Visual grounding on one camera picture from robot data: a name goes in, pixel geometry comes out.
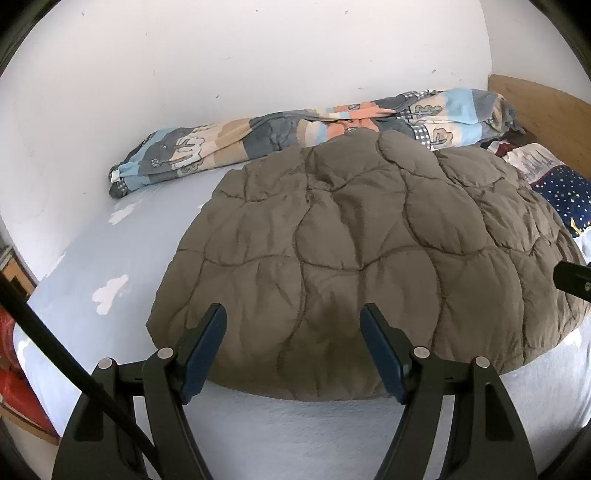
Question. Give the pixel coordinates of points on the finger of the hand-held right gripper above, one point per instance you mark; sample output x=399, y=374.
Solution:
x=575, y=279

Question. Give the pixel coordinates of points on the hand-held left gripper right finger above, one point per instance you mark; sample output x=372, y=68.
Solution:
x=385, y=355

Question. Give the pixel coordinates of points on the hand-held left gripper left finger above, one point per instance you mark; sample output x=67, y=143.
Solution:
x=203, y=355

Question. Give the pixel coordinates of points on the olive quilted puffer jacket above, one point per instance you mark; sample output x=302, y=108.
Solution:
x=346, y=230

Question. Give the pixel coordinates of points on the navy star print pillow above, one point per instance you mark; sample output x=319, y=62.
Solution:
x=568, y=194

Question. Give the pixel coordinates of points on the light blue cloud bed sheet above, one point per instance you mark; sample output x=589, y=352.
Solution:
x=115, y=249

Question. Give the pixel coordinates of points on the wooden headboard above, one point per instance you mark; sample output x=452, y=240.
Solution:
x=554, y=115

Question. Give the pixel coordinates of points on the red plastic bag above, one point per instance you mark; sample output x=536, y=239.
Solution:
x=18, y=392

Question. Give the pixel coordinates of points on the wooden cabinet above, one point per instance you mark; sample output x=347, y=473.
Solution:
x=18, y=277

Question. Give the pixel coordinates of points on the patchwork cartoon print blanket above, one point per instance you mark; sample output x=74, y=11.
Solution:
x=207, y=143

